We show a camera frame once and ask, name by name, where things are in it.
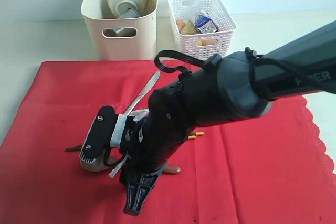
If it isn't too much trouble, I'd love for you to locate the red tablecloth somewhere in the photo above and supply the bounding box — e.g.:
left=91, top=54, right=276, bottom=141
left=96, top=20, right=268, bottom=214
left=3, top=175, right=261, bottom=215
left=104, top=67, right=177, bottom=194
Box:
left=1, top=61, right=335, bottom=223

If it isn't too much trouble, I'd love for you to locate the cream plastic storage bin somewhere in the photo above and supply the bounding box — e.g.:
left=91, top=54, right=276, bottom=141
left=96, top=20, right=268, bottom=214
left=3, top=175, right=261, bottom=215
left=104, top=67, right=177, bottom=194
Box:
left=81, top=0, right=158, bottom=60

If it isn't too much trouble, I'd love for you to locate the yellow cheese wedge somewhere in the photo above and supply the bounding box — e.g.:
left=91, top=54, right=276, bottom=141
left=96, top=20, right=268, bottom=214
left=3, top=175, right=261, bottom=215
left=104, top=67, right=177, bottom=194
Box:
left=180, top=20, right=198, bottom=36

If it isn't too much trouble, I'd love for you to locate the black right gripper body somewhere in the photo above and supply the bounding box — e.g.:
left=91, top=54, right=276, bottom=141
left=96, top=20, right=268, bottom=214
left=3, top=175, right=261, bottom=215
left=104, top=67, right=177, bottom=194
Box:
left=119, top=116, right=192, bottom=180

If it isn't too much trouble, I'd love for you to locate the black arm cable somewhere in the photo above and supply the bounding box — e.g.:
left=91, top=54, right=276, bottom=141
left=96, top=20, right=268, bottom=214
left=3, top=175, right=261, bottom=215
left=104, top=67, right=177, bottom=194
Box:
left=153, top=47, right=336, bottom=96

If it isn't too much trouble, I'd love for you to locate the dark wooden spoon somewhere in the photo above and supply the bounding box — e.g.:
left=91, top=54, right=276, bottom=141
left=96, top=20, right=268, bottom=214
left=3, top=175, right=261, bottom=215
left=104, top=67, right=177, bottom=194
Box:
left=80, top=156, right=181, bottom=175

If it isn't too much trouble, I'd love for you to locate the blue white milk carton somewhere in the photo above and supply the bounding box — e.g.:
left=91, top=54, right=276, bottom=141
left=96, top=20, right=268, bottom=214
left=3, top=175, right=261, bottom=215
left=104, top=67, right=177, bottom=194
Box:
left=194, top=10, right=219, bottom=34

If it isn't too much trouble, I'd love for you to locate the white perforated plastic basket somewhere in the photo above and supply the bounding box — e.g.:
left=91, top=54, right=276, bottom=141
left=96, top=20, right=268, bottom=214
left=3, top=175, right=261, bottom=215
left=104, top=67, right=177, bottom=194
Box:
left=167, top=0, right=237, bottom=60

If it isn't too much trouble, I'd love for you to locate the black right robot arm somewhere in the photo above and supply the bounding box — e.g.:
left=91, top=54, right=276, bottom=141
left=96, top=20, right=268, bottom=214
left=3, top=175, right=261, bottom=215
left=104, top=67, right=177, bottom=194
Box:
left=120, top=23, right=335, bottom=216

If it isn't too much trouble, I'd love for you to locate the stainless steel cup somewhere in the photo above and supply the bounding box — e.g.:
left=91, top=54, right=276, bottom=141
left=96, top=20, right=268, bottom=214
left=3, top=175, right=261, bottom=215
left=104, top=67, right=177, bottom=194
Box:
left=111, top=8, right=140, bottom=38

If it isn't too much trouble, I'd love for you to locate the stainless steel table knife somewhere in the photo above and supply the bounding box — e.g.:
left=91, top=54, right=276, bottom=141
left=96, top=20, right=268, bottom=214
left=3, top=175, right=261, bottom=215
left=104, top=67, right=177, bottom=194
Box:
left=124, top=71, right=160, bottom=116

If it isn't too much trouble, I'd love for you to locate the orange fried chicken piece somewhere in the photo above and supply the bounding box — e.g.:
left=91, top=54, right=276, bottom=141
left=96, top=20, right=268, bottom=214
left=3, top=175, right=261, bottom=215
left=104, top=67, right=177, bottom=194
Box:
left=176, top=19, right=186, bottom=32

